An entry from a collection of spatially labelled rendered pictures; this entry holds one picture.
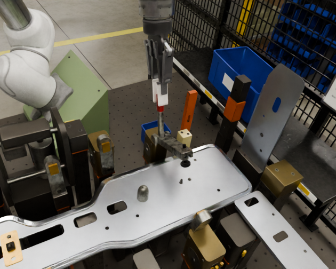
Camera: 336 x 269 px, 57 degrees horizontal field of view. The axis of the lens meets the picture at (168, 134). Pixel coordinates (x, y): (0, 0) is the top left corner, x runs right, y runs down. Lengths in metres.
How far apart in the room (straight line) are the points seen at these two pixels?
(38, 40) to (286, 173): 1.04
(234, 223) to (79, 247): 0.41
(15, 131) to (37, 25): 0.64
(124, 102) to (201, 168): 0.81
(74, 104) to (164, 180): 0.60
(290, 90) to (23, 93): 0.97
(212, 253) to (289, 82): 0.47
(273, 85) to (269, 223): 0.38
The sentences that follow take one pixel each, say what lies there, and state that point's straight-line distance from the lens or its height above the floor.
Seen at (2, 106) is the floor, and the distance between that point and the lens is 2.92.
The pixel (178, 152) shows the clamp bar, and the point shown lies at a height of 1.12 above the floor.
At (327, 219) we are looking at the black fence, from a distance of 1.35.
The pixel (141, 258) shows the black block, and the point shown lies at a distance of 0.80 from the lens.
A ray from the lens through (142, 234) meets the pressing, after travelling 0.82.
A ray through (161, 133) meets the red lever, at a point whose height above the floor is 1.08.
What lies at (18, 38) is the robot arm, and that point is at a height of 1.12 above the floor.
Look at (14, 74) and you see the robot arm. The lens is 1.30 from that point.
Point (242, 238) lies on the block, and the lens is 0.89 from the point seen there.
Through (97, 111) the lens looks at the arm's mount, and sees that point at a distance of 1.31.
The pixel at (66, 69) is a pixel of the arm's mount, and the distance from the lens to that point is 1.50.
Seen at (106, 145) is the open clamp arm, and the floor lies 1.09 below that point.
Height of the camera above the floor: 1.72
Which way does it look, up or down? 43 degrees down
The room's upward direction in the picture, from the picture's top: 9 degrees clockwise
